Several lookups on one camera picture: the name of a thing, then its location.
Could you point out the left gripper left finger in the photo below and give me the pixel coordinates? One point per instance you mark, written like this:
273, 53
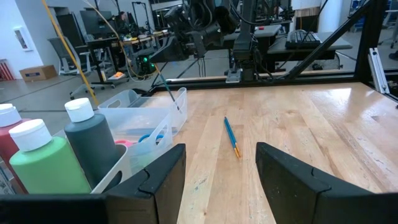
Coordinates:
155, 193

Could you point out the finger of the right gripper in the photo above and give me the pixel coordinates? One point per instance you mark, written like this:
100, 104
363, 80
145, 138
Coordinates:
171, 51

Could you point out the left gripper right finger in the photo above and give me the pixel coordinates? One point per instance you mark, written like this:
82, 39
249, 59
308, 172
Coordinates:
295, 193

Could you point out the blue scissors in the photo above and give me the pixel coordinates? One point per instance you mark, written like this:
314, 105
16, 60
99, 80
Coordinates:
149, 135

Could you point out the pink scissors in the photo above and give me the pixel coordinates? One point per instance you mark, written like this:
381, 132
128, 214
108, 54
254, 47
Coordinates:
124, 143

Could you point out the thin blue paintbrush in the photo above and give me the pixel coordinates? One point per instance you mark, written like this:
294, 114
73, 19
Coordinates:
146, 130

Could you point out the black paint bottle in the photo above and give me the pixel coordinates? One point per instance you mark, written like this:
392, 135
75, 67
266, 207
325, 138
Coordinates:
90, 146

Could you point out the green paint bottle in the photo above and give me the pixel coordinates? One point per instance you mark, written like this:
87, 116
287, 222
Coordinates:
46, 168

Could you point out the red paint bottle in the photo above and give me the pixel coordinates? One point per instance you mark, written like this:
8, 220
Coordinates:
7, 137

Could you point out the black computer green light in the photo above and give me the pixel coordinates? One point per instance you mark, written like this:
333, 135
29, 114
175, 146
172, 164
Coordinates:
144, 62

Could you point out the clear plastic bin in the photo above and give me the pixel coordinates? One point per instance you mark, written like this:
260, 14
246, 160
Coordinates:
182, 105
140, 158

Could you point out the person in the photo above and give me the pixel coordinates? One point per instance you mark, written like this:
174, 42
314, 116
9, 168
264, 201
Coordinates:
123, 23

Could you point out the orange object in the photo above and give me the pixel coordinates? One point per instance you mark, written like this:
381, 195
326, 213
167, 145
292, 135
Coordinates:
118, 75

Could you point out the grey desk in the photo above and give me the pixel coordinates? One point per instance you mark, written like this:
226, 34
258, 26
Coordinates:
335, 46
270, 31

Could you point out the black monitor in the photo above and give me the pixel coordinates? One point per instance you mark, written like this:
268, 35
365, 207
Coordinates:
94, 21

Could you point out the black keyboard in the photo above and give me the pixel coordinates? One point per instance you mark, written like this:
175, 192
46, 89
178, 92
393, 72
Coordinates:
303, 39

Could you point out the grey office chair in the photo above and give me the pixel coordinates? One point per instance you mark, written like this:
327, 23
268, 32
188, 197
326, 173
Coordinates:
62, 49

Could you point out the cardboard box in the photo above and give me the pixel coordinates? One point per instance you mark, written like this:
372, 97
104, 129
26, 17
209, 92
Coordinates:
37, 74

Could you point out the red white striped object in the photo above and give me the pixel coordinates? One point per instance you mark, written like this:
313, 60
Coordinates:
5, 71

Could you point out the silver aluminium bracket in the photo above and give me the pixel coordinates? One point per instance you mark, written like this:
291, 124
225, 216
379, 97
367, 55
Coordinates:
377, 71

